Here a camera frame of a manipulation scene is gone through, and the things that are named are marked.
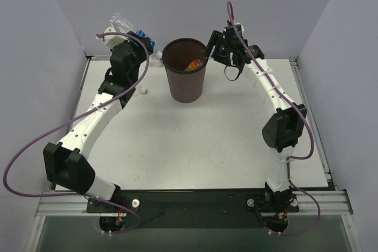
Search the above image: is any blue label plastic bottle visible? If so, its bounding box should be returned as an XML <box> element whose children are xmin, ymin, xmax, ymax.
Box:
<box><xmin>109</xmin><ymin>13</ymin><xmax>162</xmax><ymax>64</ymax></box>

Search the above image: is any orange label plastic bottle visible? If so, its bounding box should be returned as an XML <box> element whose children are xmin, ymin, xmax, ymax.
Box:
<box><xmin>185</xmin><ymin>59</ymin><xmax>204</xmax><ymax>72</ymax></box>

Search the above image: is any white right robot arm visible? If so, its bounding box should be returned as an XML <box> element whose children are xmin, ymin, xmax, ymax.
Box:
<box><xmin>204</xmin><ymin>24</ymin><xmax>307</xmax><ymax>206</ymax></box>

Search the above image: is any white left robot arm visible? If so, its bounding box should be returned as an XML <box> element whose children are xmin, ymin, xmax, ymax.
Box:
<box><xmin>43</xmin><ymin>31</ymin><xmax>155</xmax><ymax>212</ymax></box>

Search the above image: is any clear bottle behind bin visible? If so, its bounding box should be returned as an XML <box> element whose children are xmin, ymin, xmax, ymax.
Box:
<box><xmin>149</xmin><ymin>55</ymin><xmax>163</xmax><ymax>68</ymax></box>

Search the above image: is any brown plastic waste bin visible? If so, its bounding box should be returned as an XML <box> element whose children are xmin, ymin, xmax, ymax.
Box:
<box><xmin>162</xmin><ymin>38</ymin><xmax>206</xmax><ymax>103</ymax></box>

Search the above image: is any clear plastic bottle left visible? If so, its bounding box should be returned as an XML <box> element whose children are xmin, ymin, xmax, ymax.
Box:
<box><xmin>135</xmin><ymin>86</ymin><xmax>148</xmax><ymax>95</ymax></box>

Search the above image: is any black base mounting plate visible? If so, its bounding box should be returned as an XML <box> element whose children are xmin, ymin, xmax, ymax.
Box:
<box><xmin>86</xmin><ymin>188</ymin><xmax>299</xmax><ymax>232</ymax></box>

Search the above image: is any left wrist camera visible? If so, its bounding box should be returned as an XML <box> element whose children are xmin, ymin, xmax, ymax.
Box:
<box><xmin>96</xmin><ymin>32</ymin><xmax>126</xmax><ymax>49</ymax></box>

